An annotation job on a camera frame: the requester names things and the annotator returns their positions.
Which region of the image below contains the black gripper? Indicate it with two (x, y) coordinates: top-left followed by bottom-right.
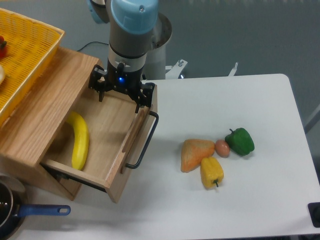
(88, 61), (155, 114)

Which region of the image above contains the yellow banana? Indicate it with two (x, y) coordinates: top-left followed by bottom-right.
(66, 111), (90, 171)

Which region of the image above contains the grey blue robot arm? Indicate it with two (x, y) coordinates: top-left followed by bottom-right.
(87, 0), (159, 112)

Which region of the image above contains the open wooden top drawer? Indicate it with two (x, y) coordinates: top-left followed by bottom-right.
(41, 88), (158, 203)

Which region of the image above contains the wooden drawer cabinet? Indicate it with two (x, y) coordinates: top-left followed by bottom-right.
(0, 47), (101, 200)

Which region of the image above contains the orange triangular bread piece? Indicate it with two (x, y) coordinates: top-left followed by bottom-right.
(180, 139), (215, 173)

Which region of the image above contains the yellow plastic basket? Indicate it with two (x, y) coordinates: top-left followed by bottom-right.
(0, 8), (65, 124)

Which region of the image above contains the brown egg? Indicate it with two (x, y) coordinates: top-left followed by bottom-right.
(215, 139), (230, 158)

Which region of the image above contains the white round vegetable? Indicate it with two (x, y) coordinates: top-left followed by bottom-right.
(0, 65), (6, 84)

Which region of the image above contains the red tomato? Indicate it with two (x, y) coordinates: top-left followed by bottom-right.
(0, 35), (8, 59)

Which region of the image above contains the yellow bell pepper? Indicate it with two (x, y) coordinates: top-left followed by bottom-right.
(200, 156), (224, 189)

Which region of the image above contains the green bell pepper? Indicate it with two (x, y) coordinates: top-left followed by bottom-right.
(224, 127), (255, 157)

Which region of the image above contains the black corner fixture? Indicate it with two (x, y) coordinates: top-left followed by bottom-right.
(307, 202), (320, 228)

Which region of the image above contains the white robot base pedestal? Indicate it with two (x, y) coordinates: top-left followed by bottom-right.
(143, 12), (173, 81)

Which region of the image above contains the black cable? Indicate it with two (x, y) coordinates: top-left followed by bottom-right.
(77, 41), (110, 52)

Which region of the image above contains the black drawer handle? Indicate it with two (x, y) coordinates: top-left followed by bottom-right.
(125, 110), (159, 170)

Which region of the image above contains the white metal bracket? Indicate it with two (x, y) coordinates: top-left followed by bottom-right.
(142, 59), (239, 81)

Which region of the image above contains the blue handled saucepan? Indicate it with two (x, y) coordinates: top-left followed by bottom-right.
(0, 175), (71, 240)

